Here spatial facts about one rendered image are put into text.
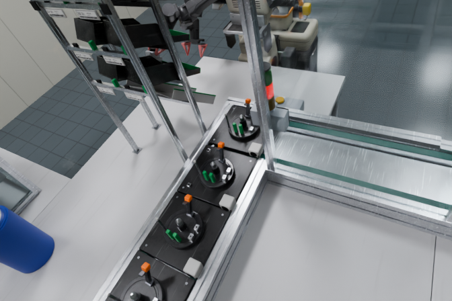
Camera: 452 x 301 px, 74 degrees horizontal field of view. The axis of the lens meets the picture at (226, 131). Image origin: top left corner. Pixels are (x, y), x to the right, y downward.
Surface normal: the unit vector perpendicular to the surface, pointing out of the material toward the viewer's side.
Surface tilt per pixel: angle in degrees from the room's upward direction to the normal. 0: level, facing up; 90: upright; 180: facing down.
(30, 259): 90
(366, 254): 0
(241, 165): 0
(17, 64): 90
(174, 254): 0
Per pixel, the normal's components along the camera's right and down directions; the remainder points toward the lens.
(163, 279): -0.20, -0.66
